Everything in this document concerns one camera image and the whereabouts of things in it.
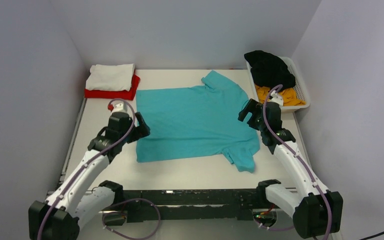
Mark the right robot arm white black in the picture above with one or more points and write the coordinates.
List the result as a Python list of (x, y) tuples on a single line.
[(315, 210)]

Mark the yellow t shirt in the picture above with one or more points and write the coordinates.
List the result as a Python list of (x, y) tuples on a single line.
[(289, 96)]

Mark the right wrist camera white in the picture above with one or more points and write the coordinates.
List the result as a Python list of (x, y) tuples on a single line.
[(275, 97)]

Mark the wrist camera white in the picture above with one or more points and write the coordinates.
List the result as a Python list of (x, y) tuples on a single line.
[(275, 97), (118, 107)]

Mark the white folded t shirt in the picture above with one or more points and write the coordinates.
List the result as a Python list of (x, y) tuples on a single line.
[(111, 78)]

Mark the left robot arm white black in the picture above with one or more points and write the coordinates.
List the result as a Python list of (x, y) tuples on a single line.
[(66, 211)]

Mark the teal t shirt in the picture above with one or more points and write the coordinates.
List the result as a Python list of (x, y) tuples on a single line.
[(198, 121)]

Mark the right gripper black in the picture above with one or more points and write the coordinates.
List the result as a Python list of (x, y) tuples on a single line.
[(253, 107)]

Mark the white plastic basket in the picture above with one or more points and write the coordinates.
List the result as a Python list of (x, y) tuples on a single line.
[(300, 87)]

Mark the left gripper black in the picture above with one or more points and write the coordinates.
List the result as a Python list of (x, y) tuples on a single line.
[(141, 131)]

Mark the black t shirt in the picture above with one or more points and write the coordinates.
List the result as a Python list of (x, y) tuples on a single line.
[(268, 70)]

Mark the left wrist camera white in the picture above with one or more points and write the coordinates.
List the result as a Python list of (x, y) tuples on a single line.
[(118, 107)]

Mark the red folded t shirt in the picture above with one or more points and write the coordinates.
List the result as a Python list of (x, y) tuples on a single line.
[(124, 94)]

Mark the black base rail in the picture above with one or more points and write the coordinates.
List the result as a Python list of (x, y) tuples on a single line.
[(136, 206)]

